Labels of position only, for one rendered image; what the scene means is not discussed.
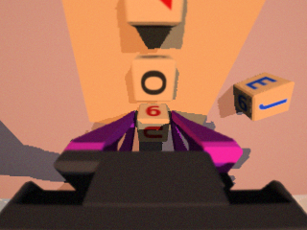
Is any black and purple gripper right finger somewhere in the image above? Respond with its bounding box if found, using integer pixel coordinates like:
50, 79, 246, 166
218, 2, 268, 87
170, 111, 243, 173

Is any orange mat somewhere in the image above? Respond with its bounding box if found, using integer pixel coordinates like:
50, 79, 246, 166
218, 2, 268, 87
62, 0, 266, 125

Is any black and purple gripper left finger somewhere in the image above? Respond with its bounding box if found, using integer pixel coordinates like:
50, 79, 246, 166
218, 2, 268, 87
64, 111, 136, 151

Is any orange block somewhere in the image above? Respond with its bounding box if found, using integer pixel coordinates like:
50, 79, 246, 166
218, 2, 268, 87
136, 103, 170, 142
125, 0, 183, 28
131, 55, 177, 102
234, 72, 295, 121

